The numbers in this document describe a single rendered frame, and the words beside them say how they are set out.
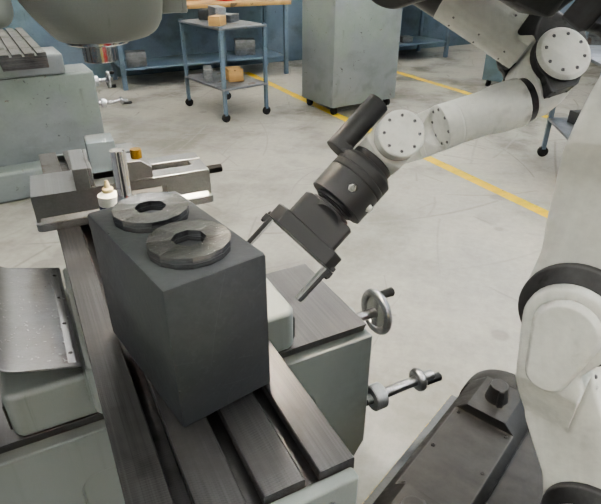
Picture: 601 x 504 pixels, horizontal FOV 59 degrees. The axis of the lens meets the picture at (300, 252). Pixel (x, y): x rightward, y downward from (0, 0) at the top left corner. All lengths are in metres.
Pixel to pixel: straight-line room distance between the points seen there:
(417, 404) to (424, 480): 0.98
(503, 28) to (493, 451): 0.75
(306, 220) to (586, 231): 0.35
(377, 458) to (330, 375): 0.76
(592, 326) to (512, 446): 0.50
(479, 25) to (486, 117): 0.14
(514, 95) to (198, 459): 0.63
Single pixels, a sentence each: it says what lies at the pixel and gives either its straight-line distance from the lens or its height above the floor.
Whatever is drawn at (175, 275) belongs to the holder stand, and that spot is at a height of 1.14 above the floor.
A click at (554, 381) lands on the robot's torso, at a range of 0.77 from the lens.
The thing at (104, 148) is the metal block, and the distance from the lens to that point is 1.12.
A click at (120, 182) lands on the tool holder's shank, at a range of 0.91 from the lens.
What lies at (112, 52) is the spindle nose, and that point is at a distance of 0.85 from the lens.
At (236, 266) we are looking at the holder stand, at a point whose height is 1.14.
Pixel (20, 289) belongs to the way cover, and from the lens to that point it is 1.07.
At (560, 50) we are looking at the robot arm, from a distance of 0.86.
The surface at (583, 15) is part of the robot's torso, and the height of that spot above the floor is 1.36.
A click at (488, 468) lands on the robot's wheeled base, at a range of 1.11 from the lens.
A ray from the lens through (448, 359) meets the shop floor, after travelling 2.23.
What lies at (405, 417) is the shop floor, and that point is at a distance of 1.97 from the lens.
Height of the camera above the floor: 1.42
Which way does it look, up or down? 30 degrees down
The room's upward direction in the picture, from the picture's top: straight up
